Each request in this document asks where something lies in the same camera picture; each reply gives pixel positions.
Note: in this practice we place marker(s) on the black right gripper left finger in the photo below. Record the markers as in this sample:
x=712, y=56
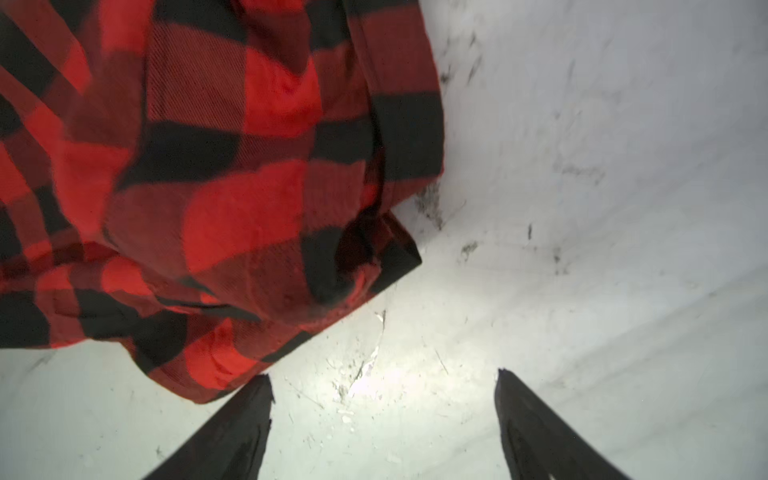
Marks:
x=231, y=445

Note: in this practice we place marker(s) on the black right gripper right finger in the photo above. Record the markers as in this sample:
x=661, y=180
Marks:
x=539, y=444

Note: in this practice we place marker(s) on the red black plaid shirt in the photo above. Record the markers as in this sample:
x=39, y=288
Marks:
x=209, y=184

